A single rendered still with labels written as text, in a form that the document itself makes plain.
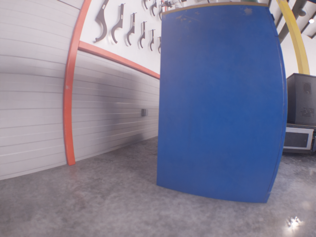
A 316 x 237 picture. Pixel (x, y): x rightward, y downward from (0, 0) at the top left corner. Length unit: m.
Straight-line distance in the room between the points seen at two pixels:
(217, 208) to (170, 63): 0.67
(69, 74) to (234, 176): 1.08
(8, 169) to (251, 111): 1.25
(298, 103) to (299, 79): 0.25
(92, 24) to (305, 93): 2.07
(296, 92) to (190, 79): 1.27
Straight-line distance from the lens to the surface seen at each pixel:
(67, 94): 0.94
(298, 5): 8.39
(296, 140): 1.53
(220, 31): 0.65
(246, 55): 0.60
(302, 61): 2.57
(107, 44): 1.23
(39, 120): 0.92
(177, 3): 2.31
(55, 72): 0.97
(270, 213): 0.68
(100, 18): 1.22
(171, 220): 0.54
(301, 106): 1.62
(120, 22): 1.37
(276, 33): 0.71
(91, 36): 1.14
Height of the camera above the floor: 0.40
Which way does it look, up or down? 4 degrees down
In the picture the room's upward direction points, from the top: 2 degrees clockwise
